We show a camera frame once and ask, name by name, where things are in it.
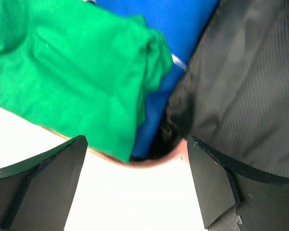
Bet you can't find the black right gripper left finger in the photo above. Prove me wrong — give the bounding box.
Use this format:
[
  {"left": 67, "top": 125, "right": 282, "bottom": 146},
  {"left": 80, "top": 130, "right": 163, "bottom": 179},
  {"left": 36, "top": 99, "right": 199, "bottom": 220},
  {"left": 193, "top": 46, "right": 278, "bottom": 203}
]
[{"left": 0, "top": 135, "right": 88, "bottom": 231}]

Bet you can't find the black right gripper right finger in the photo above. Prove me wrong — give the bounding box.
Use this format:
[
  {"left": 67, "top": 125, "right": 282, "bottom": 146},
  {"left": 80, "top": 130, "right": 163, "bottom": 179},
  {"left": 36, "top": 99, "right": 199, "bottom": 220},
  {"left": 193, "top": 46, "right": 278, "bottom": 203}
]
[{"left": 187, "top": 136, "right": 289, "bottom": 231}]

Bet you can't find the pink suitcase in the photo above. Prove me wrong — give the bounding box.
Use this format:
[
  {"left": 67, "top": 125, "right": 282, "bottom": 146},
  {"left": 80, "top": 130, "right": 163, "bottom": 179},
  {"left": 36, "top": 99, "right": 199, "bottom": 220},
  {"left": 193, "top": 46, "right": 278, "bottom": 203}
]
[{"left": 43, "top": 0, "right": 289, "bottom": 231}]

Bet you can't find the green t-shirt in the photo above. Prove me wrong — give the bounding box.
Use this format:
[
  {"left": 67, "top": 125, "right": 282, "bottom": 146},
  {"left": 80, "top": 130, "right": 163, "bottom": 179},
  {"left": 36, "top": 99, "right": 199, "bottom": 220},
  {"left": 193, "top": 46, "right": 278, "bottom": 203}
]
[{"left": 0, "top": 0, "right": 173, "bottom": 163}]

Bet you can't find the blue zip jacket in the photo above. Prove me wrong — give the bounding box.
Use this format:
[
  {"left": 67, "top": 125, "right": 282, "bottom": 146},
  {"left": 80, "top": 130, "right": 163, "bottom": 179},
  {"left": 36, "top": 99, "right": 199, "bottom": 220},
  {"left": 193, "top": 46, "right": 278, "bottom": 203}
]
[{"left": 86, "top": 0, "right": 218, "bottom": 162}]

